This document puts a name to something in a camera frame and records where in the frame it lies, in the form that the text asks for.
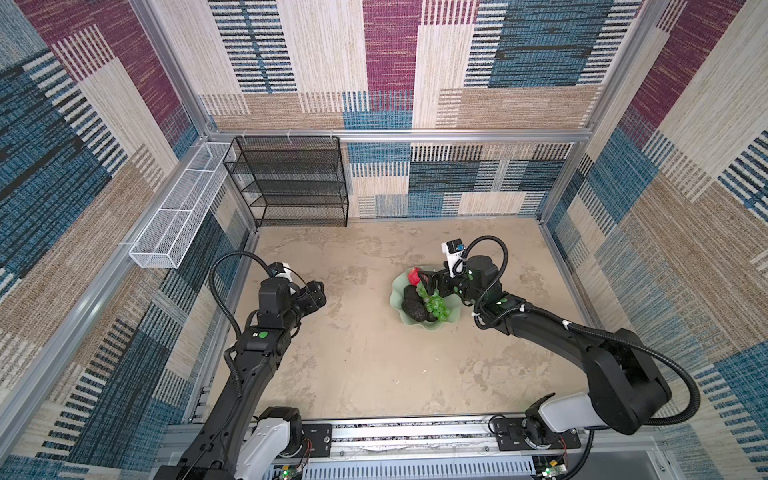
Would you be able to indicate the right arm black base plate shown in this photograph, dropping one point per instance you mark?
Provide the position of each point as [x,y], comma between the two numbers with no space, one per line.
[524,434]

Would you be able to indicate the light green scalloped fruit bowl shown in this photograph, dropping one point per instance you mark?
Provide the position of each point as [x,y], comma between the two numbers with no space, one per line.
[453,302]

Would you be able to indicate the black wire shelf rack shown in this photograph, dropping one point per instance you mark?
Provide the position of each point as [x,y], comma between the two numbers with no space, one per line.
[290,181]

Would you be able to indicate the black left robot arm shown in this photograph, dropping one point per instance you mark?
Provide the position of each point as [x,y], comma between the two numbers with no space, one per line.
[227,446]

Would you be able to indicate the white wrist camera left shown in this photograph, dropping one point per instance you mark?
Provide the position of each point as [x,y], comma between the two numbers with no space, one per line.
[282,270]

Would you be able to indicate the green fake grape bunch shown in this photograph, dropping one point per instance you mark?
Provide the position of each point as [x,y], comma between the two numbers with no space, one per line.
[436,309]

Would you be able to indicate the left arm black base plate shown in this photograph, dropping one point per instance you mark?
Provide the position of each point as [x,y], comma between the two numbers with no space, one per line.
[316,441]

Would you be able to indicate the white wire mesh basket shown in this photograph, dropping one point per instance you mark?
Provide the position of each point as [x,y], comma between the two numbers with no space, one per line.
[166,239]

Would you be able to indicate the dark fake avocado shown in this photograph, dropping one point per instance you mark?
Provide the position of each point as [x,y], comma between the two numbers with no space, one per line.
[410,292]
[415,310]

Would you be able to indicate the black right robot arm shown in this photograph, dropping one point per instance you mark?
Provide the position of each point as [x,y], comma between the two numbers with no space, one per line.
[629,385]

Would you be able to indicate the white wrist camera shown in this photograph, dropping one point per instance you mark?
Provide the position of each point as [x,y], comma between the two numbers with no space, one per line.
[282,270]
[455,258]

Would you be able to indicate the aluminium mounting rail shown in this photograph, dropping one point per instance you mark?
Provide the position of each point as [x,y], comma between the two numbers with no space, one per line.
[462,447]

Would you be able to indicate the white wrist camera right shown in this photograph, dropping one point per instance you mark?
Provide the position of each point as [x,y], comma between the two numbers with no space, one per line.
[455,258]

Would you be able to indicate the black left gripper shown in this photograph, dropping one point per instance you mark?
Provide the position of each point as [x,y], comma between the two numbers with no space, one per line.
[310,297]

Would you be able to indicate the red fake apple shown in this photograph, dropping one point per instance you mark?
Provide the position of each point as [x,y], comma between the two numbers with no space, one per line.
[413,276]

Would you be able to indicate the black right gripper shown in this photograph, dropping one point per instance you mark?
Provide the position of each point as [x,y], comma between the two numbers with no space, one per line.
[444,278]

